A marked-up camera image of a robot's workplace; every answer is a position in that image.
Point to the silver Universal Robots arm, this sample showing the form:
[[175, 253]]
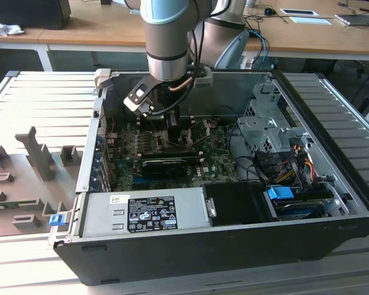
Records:
[[166, 40]]

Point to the CPU socket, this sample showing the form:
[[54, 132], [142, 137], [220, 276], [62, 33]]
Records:
[[157, 144]]

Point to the beige case latch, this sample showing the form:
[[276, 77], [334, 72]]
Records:
[[102, 78]]

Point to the black graphics card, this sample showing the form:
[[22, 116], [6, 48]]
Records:
[[163, 168]]

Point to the green motherboard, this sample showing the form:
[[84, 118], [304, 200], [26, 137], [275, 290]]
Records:
[[215, 159]]

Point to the pale grey office chair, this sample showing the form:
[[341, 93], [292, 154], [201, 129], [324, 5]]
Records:
[[233, 52]]

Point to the wooden office desk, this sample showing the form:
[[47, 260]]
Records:
[[104, 27], [12, 38]]

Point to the silver metal drive cage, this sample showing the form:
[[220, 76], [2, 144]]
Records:
[[258, 129]]

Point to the black plastic fan shroud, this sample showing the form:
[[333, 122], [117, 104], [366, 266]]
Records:
[[233, 202]]

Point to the grey power supply unit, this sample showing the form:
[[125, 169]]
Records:
[[101, 212]]

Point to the black computer mouse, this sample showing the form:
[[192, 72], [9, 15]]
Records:
[[269, 11]]

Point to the blue disk carrier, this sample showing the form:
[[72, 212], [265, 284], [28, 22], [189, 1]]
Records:
[[280, 193]]

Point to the black open PC case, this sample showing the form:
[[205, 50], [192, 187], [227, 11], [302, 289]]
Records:
[[203, 255]]

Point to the pale blue desk plate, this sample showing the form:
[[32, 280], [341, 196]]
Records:
[[310, 20]]

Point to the black computer tower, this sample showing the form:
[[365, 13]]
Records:
[[27, 13]]

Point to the grey parts rack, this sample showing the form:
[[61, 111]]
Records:
[[24, 181]]

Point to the blue case latch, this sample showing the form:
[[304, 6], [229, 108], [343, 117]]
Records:
[[56, 220]]

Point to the black hard disk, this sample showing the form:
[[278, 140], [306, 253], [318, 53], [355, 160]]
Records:
[[298, 210]]

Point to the crumpled white paper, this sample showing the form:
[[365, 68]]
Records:
[[6, 28]]

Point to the green RAM stick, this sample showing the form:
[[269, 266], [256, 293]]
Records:
[[18, 203]]

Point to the grey flat tablet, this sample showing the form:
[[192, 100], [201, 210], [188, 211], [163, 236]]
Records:
[[355, 19]]

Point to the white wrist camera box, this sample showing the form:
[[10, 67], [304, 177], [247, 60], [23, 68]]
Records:
[[135, 106]]

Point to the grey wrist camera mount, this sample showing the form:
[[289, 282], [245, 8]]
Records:
[[203, 80]]

